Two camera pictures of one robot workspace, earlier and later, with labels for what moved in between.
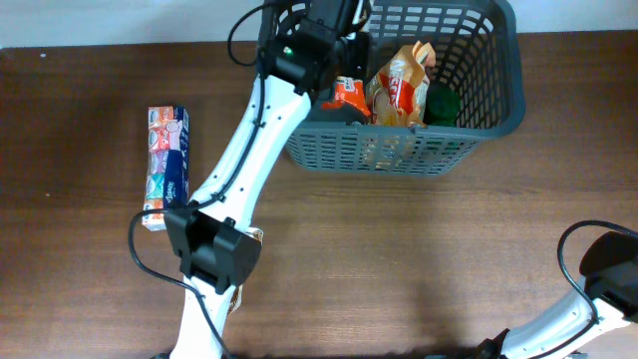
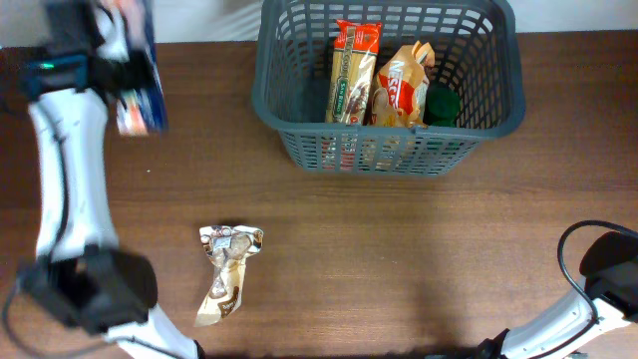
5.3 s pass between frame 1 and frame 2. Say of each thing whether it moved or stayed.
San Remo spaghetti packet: moved
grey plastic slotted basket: stayed
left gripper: moved
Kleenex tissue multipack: moved
